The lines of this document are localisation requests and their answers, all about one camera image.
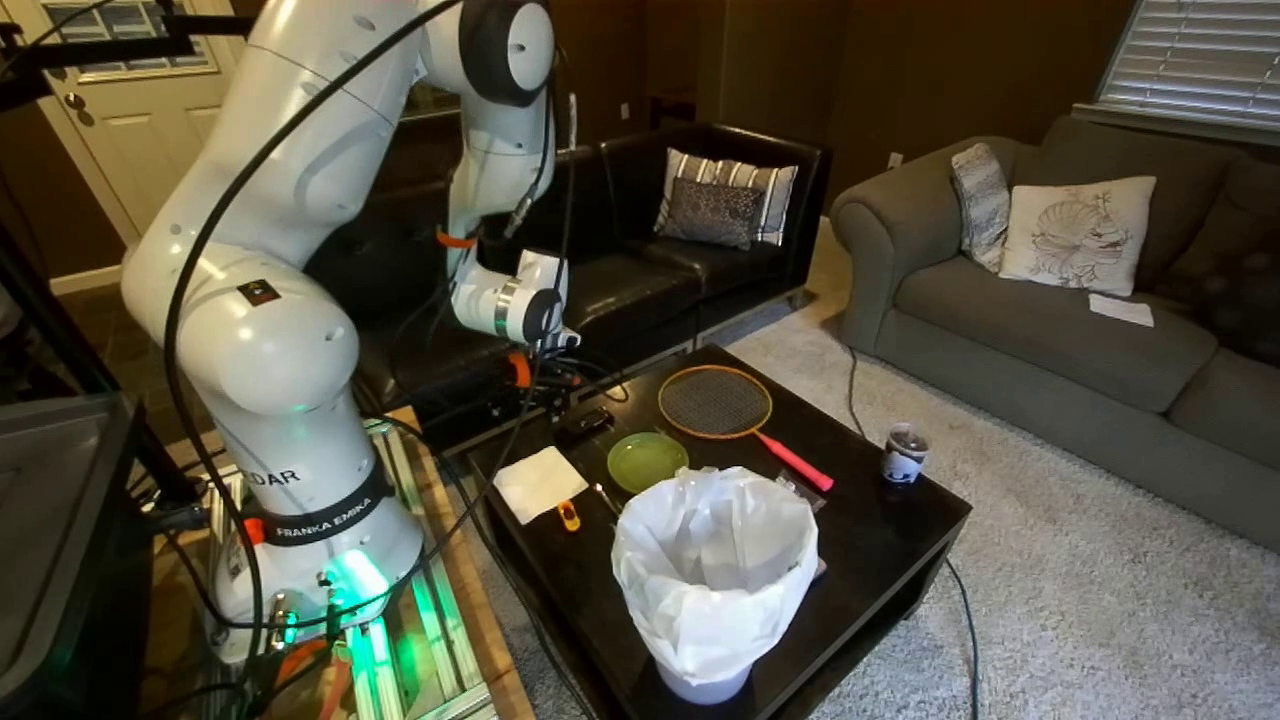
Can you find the white striped pillow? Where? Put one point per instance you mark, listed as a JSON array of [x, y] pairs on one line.
[[762, 183]]

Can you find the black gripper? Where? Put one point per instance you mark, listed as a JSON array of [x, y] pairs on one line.
[[552, 370]]

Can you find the white window blinds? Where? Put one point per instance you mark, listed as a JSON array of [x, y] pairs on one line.
[[1193, 60]]

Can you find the white panel door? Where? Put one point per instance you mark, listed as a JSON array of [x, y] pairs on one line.
[[133, 132]]

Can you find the green plate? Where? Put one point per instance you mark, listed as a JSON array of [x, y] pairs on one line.
[[646, 460]]

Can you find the small black object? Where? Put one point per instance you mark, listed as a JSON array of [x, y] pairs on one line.
[[588, 427]]

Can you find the white paper sheet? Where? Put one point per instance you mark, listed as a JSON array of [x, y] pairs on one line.
[[1120, 308]]

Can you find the dark grey patterned pillow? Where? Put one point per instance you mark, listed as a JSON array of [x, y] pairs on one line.
[[705, 214]]

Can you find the dark brown cushion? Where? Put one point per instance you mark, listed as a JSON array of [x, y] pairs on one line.
[[1224, 266]]

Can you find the small metal can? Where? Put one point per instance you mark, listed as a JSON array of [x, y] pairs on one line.
[[905, 460]]

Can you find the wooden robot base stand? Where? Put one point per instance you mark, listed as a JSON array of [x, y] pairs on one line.
[[455, 642]]

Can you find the black box cabinet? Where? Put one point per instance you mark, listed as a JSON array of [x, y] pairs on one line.
[[53, 574]]

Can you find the grey shag rug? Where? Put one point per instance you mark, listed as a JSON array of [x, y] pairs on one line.
[[1132, 602]]

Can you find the black leather sofa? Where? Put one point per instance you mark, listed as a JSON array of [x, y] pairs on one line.
[[624, 287]]

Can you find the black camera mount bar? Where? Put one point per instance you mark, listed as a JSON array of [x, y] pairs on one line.
[[80, 51]]

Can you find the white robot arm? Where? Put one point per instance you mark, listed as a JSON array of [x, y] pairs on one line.
[[282, 345]]

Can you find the orange racket fly swatter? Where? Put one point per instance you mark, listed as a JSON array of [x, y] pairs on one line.
[[801, 464]]

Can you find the black coffee table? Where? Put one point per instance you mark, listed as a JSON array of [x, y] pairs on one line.
[[881, 544]]

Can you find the white embroidered pillow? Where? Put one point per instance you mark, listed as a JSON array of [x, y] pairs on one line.
[[1083, 233]]

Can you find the grey striped pillow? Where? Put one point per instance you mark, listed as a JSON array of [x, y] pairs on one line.
[[983, 201]]

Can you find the white bin with bag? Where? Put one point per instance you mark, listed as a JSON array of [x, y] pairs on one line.
[[712, 586]]

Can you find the silver metal spoon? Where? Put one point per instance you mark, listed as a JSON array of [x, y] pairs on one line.
[[600, 497]]

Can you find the grey fabric sofa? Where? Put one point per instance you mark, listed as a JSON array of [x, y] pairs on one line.
[[1041, 334]]

